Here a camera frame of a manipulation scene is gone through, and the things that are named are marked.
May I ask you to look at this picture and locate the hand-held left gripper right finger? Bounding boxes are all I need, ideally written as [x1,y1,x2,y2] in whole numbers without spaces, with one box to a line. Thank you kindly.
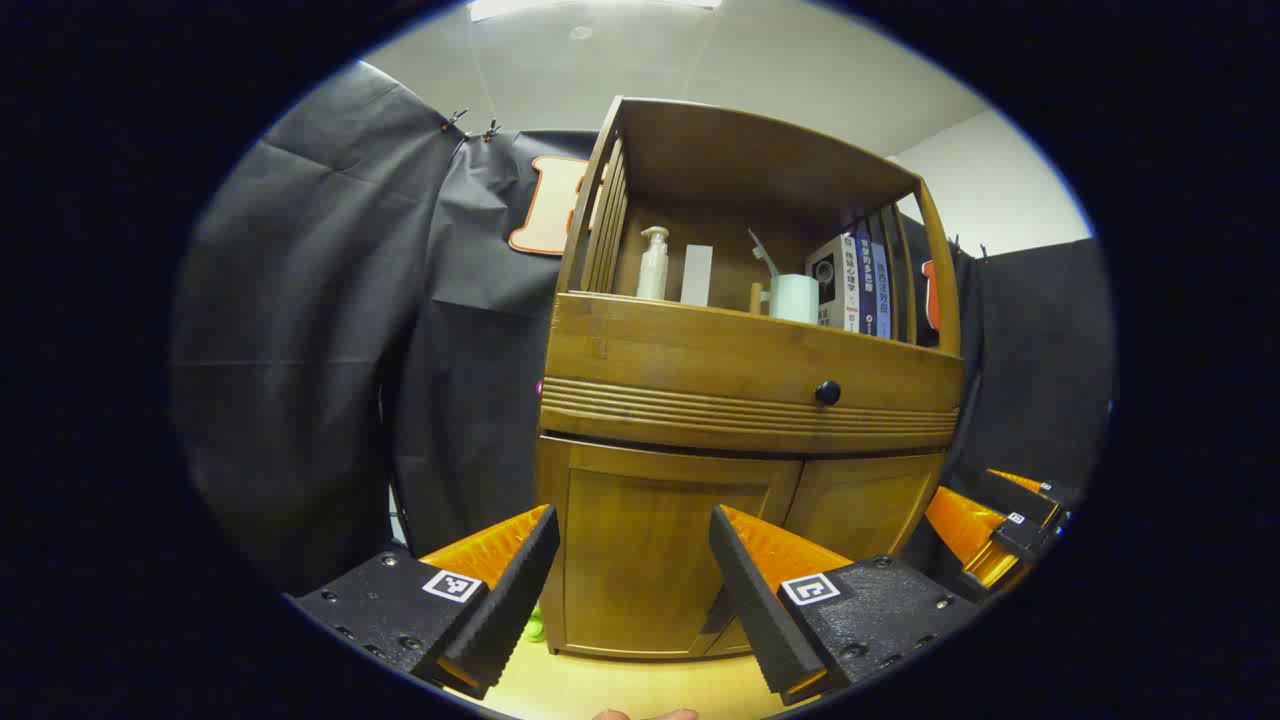
[708,504,983,707]

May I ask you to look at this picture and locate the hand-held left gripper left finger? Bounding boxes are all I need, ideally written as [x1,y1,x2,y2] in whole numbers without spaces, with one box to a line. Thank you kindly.
[285,504,561,701]

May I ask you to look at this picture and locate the wooden double-door shoe cabinet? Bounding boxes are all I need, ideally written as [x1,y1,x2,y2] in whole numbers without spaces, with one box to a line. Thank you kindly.
[533,96,966,661]

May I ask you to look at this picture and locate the light blue book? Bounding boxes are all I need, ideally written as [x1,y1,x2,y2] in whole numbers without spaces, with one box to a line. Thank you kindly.
[869,240,894,341]

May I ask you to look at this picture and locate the wooden drawer with black knob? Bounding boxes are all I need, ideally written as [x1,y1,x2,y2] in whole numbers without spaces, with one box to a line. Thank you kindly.
[540,292,965,457]

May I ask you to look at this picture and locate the white book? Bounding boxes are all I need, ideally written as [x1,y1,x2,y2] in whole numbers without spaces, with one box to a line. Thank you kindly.
[806,233,860,333]

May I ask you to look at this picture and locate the white cup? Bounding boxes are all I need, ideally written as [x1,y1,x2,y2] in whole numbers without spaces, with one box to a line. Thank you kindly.
[760,273,821,324]

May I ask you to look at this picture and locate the white rectangular box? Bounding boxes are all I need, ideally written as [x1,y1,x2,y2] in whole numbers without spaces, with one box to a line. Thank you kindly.
[681,244,714,307]

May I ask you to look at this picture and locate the white pump bottle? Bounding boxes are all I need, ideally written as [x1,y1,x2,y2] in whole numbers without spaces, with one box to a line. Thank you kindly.
[637,226,671,301]

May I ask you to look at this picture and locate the black backdrop cloth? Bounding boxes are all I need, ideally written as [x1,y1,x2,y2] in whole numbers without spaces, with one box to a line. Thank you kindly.
[170,60,1116,601]

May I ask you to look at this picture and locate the ceiling light panel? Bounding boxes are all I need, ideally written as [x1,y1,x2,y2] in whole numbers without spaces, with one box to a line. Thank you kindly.
[469,0,723,23]

